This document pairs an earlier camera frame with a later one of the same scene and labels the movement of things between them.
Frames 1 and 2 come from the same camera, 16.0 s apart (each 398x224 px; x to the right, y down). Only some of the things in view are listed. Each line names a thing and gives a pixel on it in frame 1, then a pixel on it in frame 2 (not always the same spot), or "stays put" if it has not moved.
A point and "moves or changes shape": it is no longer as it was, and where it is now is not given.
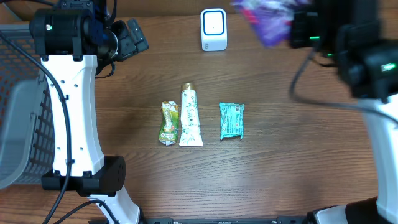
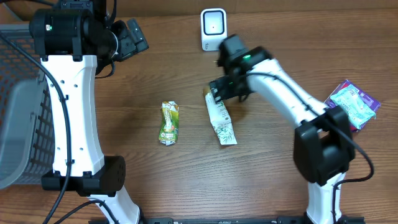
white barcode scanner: [214, 29] stays put
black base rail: [295, 219] stays put
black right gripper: [297, 37] -> [224, 84]
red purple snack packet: [271, 19] moves or changes shape
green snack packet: [169, 130] stays put
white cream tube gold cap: [191, 135] -> [221, 121]
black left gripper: [129, 47] stays put
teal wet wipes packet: [231, 119] -> [350, 97]
